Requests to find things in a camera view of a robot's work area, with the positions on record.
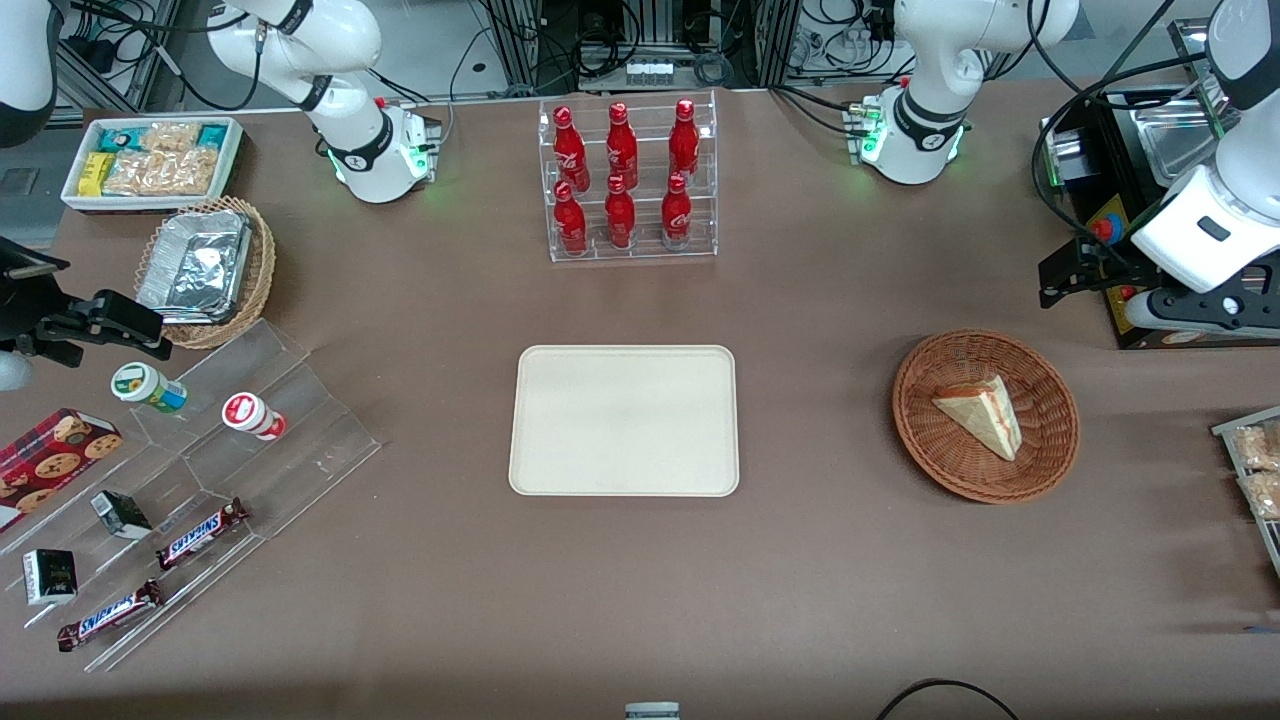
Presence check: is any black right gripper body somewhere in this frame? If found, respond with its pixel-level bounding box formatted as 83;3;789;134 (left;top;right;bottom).
0;275;61;346

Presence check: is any triangular sandwich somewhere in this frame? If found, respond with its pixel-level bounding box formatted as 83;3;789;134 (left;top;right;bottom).
932;375;1023;462

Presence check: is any aluminium foil tray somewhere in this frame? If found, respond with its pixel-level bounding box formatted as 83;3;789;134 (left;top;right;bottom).
137;210;253;326

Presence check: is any tan wicker basket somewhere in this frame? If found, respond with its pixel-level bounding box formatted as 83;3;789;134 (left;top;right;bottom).
135;195;277;351

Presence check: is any round brown wicker basket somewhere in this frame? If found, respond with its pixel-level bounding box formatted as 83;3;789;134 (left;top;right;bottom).
892;329;1081;504

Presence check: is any grey tray with snacks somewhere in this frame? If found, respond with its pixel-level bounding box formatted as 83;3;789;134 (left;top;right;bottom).
1212;405;1280;579

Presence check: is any cream rectangular tray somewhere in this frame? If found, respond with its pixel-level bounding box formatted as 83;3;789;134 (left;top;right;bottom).
508;344;741;498

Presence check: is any green label yogurt cup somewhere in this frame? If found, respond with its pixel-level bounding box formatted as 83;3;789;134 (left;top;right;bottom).
110;362;189;414

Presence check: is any white snack bin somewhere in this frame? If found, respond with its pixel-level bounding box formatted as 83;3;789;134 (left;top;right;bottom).
60;115;246;213

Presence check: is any steel food pan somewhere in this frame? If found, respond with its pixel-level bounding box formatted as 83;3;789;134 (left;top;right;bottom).
1135;98;1233;189

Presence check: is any black hot display case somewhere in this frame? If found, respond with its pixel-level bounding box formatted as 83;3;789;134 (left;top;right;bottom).
1040;15;1280;351

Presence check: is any large clear cracker bag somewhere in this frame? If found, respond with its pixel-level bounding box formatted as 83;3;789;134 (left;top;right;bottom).
105;148;218;197

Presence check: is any red tartan cookie box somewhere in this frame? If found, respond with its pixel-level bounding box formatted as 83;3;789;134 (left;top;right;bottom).
0;407;124;534

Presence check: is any red label yogurt cup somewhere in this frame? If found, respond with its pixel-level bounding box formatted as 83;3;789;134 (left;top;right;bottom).
221;392;288;442

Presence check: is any small clear cracker bag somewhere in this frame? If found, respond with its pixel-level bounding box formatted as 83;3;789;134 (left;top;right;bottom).
140;122;201;153

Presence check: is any small black white box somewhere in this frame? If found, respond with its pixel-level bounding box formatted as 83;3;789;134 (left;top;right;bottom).
22;548;79;607
90;490;153;541

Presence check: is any clear acrylic stepped display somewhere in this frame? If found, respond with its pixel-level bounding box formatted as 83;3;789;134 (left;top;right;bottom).
0;318;383;673

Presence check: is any clear fried snack bag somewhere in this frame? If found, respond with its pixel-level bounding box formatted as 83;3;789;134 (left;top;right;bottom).
1238;470;1280;521
1232;422;1280;471

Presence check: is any snickers chocolate bar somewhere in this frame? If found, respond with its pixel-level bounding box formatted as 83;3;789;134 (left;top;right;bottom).
155;497;249;572
56;578;166;653

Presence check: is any red cola bottle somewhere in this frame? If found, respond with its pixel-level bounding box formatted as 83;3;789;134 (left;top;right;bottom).
661;172;693;251
669;98;701;181
553;180;589;256
604;175;637;251
553;106;589;187
606;102;639;185

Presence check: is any clear acrylic bottle rack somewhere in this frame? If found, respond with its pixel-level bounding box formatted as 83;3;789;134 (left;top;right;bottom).
538;90;719;263

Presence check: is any black cable loop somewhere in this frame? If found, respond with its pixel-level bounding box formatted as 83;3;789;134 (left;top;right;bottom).
875;678;1021;720

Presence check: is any aluminium frame rack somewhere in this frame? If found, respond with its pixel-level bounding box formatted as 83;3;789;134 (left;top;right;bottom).
480;0;801;96

